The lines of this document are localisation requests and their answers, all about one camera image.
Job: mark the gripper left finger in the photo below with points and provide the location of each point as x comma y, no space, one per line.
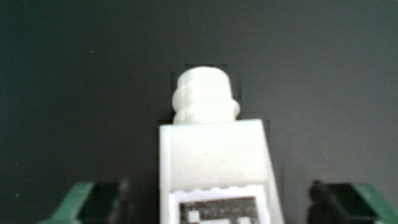
97,204

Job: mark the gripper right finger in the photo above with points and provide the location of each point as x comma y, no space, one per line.
349,203

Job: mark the white leg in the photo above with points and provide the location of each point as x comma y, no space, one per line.
218,180

